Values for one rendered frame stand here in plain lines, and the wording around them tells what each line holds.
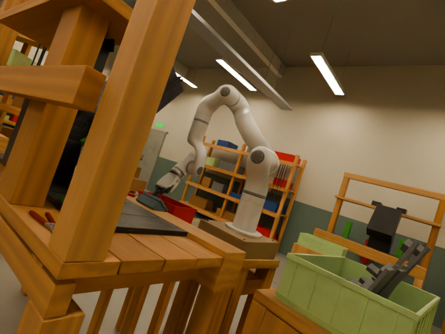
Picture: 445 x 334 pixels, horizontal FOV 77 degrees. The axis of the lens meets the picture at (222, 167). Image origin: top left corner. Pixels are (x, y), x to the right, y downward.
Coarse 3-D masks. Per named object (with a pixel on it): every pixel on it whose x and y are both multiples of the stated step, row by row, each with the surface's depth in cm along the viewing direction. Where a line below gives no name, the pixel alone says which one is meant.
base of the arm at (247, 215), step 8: (240, 200) 138; (248, 200) 135; (256, 200) 134; (264, 200) 137; (240, 208) 136; (248, 208) 134; (256, 208) 135; (240, 216) 135; (248, 216) 134; (256, 216) 135; (232, 224) 139; (240, 224) 135; (248, 224) 134; (256, 224) 137; (240, 232) 131; (248, 232) 134; (256, 232) 142
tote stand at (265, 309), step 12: (276, 288) 114; (252, 300) 105; (264, 300) 101; (276, 300) 101; (252, 312) 104; (264, 312) 100; (276, 312) 97; (288, 312) 94; (252, 324) 102; (264, 324) 99; (276, 324) 96; (288, 324) 94; (300, 324) 90; (312, 324) 90
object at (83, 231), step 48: (144, 0) 61; (192, 0) 65; (0, 48) 148; (96, 48) 88; (144, 48) 58; (144, 96) 61; (48, 144) 84; (96, 144) 59; (144, 144) 64; (0, 192) 85; (96, 192) 57; (96, 240) 60
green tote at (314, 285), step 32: (288, 256) 103; (320, 256) 123; (288, 288) 101; (320, 288) 94; (352, 288) 87; (416, 288) 124; (320, 320) 91; (352, 320) 85; (384, 320) 80; (416, 320) 75
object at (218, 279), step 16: (144, 208) 130; (176, 224) 118; (192, 240) 109; (208, 240) 108; (224, 256) 99; (240, 256) 107; (208, 272) 101; (224, 272) 101; (208, 288) 100; (224, 288) 103
